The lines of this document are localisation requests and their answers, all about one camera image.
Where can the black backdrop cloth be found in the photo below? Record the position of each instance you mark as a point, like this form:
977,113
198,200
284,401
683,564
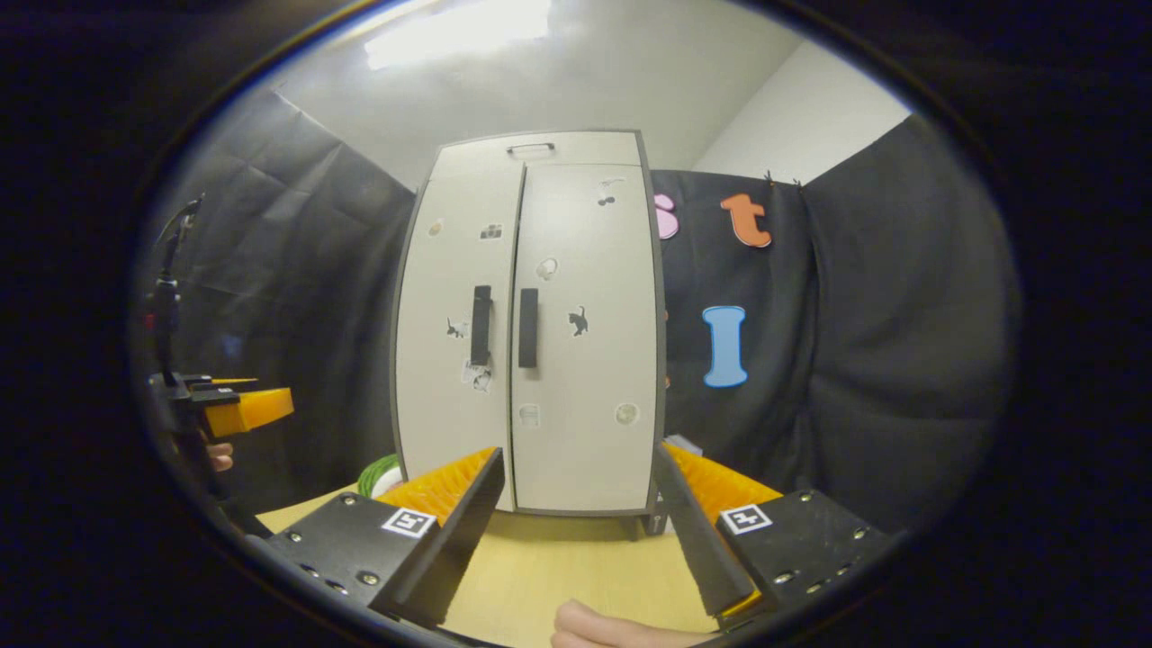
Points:
855,360

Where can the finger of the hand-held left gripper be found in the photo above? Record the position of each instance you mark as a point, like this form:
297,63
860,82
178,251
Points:
252,412
234,383

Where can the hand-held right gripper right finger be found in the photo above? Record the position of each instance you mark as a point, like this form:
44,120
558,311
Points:
693,540

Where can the green striped toy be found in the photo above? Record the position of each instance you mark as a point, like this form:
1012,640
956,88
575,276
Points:
378,477

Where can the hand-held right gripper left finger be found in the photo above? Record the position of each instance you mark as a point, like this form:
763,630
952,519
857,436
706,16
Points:
463,531

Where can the white shoe cabinet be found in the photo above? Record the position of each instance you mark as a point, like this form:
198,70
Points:
576,148

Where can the white shoe cabinet door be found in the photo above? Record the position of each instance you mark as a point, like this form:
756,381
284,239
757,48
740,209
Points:
441,405
594,450

